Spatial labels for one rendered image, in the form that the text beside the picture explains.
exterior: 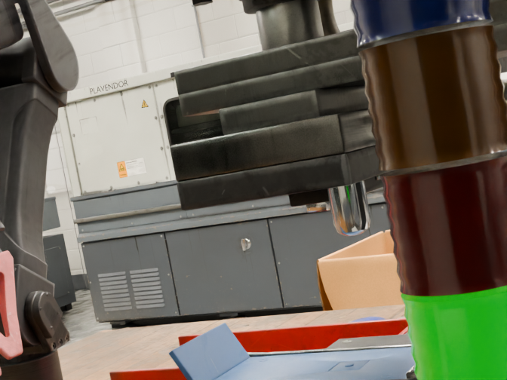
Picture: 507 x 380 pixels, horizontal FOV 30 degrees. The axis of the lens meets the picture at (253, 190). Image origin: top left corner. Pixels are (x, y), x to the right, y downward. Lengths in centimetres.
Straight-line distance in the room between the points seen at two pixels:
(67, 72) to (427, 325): 77
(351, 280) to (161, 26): 579
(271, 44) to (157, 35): 800
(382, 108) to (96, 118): 622
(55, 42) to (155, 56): 757
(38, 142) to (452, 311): 74
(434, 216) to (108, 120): 617
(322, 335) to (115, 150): 557
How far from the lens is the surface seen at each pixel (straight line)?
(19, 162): 93
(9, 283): 74
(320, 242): 563
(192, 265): 613
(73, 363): 123
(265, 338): 89
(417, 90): 25
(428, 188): 25
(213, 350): 64
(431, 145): 25
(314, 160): 48
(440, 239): 26
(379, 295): 293
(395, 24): 25
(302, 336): 87
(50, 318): 88
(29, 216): 92
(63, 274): 802
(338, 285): 299
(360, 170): 48
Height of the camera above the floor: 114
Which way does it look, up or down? 3 degrees down
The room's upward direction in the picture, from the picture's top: 10 degrees counter-clockwise
